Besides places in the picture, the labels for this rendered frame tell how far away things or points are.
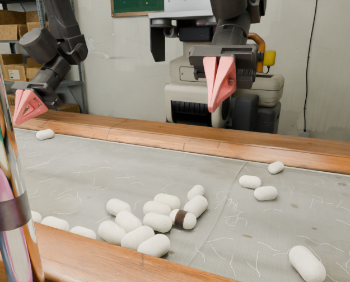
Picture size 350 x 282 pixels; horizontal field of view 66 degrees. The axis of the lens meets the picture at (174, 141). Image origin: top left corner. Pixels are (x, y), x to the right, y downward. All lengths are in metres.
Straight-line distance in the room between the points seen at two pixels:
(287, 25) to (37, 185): 2.15
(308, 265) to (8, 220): 0.24
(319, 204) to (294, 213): 0.05
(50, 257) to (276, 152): 0.40
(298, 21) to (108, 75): 1.88
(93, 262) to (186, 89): 0.81
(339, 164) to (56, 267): 0.45
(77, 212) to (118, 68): 2.65
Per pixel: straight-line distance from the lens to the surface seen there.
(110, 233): 0.31
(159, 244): 0.29
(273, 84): 1.22
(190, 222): 0.32
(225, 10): 0.47
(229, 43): 0.45
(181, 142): 0.56
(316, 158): 0.53
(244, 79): 0.45
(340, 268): 0.33
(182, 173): 0.46
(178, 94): 1.02
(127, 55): 2.90
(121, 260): 0.26
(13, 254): 0.23
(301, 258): 0.29
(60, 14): 0.79
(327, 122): 2.42
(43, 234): 0.31
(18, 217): 0.21
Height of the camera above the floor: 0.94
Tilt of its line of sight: 20 degrees down
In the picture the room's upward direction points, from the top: straight up
